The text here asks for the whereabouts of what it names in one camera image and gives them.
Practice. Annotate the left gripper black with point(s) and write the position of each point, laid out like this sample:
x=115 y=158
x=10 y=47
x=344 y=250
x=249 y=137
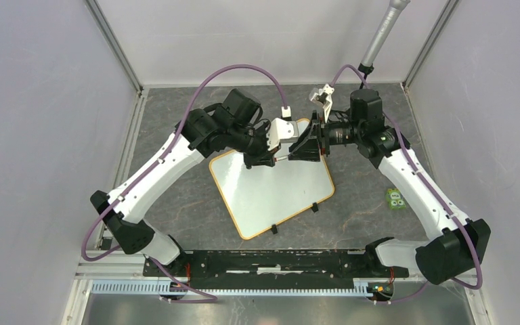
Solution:
x=264 y=158

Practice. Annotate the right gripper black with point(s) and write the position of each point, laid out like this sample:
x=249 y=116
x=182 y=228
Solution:
x=318 y=131

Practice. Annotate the yellow framed whiteboard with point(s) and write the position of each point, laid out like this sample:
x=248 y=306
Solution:
x=261 y=197

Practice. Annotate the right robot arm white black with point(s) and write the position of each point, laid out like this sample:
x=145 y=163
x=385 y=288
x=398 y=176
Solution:
x=455 y=245

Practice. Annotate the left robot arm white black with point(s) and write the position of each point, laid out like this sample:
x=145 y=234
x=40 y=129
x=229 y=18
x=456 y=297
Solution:
x=234 y=123

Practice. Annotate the green whiteboard eraser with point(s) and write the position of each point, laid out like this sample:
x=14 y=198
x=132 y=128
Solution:
x=395 y=199

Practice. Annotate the silver microphone on tripod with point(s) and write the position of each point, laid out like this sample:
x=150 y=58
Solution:
x=394 y=10

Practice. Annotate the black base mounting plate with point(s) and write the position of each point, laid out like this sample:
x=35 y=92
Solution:
x=279 y=269

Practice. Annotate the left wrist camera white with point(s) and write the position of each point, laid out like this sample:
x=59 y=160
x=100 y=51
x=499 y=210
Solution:
x=281 y=131

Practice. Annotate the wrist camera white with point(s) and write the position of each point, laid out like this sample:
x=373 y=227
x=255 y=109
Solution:
x=323 y=97
x=281 y=131

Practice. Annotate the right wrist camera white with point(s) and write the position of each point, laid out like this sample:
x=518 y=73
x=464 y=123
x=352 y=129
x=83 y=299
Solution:
x=323 y=97

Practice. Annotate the aluminium rail with comb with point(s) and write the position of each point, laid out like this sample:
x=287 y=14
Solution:
x=119 y=273

